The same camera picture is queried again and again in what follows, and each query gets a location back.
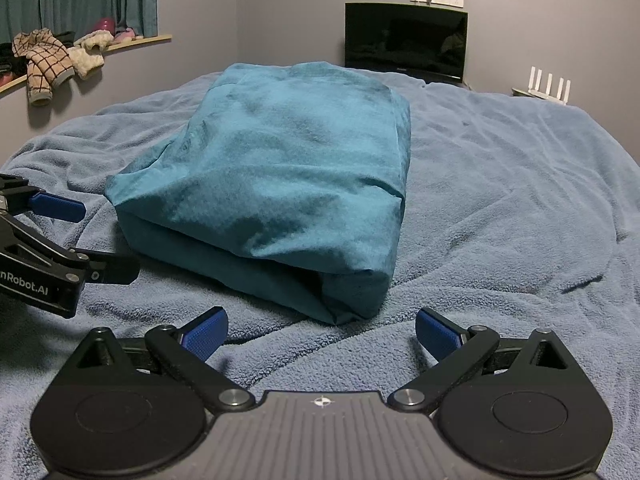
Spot teal tie-dye hooded jacket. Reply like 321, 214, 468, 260
105, 62, 411, 324

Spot beige checkered garment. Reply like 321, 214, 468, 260
12, 28, 75, 106

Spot blue fleece bed blanket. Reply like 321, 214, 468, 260
1, 74, 639, 479

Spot cream fuzzy garment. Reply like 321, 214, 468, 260
67, 32, 113, 80

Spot pink slippers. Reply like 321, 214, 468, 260
91, 18, 143, 44

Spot wooden window sill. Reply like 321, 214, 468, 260
0, 32, 174, 97

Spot white wifi router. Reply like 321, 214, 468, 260
526, 66, 572, 101

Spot black flat monitor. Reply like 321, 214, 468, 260
344, 2, 469, 86

